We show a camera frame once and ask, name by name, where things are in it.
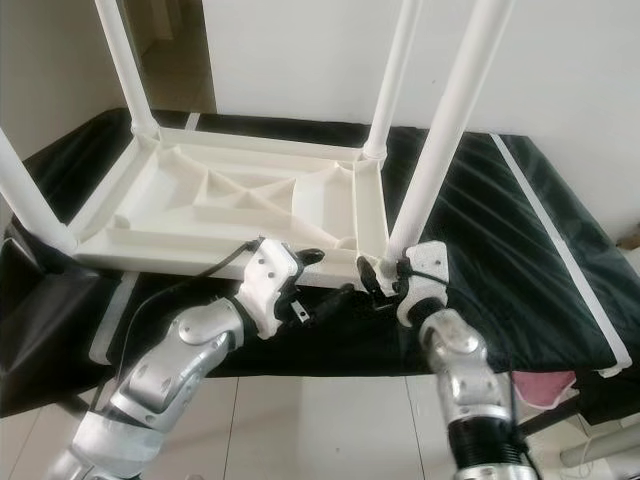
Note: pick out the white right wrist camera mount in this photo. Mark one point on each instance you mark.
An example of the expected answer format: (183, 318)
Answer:
(425, 280)

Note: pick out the tan crumpled bag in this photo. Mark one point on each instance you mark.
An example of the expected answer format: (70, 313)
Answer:
(632, 237)

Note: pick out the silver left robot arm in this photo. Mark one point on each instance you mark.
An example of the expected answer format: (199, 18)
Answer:
(170, 365)

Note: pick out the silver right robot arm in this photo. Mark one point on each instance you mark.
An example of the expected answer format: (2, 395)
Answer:
(470, 380)

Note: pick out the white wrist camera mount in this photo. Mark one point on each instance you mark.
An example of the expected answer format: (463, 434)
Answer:
(272, 285)
(425, 280)

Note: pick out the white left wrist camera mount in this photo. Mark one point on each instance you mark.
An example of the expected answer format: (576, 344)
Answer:
(272, 285)

